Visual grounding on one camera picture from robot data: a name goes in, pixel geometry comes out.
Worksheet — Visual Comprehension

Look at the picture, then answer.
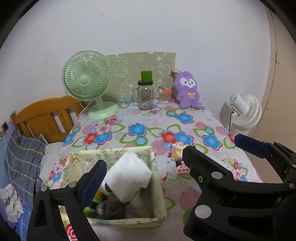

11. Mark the crumpled white cloth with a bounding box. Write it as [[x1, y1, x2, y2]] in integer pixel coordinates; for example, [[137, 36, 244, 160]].
[[0, 184, 23, 223]]

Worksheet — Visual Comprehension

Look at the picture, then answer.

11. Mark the green soft toy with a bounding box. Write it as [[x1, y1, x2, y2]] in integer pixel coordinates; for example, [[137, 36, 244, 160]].
[[84, 191, 103, 217]]

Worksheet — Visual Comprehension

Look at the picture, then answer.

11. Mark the pink packet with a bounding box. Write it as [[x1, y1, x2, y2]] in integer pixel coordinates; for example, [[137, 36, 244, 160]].
[[174, 161, 191, 174]]

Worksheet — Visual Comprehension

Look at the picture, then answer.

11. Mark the wooden bed headboard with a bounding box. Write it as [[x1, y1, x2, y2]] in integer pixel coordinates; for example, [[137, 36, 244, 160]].
[[10, 96, 85, 143]]

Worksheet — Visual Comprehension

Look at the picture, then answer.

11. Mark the grey plaid pillow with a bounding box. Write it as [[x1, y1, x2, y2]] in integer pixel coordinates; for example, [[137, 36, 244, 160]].
[[5, 130, 48, 204]]

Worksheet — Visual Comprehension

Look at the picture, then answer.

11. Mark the pale yellow fabric storage basket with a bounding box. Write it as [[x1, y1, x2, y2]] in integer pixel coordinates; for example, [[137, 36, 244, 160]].
[[55, 146, 167, 229]]

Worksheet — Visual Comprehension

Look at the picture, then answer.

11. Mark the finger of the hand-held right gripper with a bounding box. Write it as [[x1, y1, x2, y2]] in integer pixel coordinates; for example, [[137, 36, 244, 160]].
[[183, 145, 296, 241], [233, 134, 296, 184]]

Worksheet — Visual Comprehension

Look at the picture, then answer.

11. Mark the white standing fan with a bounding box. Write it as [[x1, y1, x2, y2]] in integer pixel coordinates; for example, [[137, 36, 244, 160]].
[[220, 93, 262, 131]]

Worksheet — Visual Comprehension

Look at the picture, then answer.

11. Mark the white cloth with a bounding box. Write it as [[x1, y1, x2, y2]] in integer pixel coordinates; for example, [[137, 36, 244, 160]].
[[107, 152, 153, 202], [0, 184, 23, 223]]

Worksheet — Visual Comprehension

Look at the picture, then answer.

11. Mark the yellow bear print packet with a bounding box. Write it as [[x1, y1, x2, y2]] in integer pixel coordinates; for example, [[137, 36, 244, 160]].
[[171, 143, 185, 161]]

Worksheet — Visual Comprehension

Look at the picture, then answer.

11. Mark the small glass jar orange bow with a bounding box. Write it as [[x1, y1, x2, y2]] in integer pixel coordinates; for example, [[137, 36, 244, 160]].
[[158, 86, 173, 104]]

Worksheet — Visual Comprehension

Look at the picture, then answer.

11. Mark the floral tablecloth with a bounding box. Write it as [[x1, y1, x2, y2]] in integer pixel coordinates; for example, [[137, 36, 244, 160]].
[[43, 100, 263, 241]]

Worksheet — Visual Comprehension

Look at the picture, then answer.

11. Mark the grey soft cloth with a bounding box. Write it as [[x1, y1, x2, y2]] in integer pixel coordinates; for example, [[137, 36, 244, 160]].
[[96, 199, 131, 219]]

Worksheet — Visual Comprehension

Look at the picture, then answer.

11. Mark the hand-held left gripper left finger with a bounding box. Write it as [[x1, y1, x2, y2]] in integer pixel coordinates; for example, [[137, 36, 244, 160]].
[[26, 159, 107, 241]]

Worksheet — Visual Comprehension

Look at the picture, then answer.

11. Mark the blue checked bed sheet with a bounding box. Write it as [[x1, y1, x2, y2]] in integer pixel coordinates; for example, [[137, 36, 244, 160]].
[[5, 202, 35, 241]]

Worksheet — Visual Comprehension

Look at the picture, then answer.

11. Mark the green desk fan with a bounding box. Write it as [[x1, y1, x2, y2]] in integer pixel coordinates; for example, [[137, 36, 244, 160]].
[[62, 50, 119, 120]]

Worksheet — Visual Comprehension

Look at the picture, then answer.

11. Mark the glass mason jar mug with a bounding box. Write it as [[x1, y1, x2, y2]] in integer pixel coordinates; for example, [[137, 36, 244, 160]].
[[132, 80, 154, 110]]

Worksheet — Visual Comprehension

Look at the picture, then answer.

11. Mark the purple plush bunny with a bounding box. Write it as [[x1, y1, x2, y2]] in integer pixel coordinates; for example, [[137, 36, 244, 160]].
[[171, 68, 200, 109]]

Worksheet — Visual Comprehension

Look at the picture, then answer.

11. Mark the white quilt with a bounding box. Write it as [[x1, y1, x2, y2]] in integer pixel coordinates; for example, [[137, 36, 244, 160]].
[[39, 141, 67, 183]]

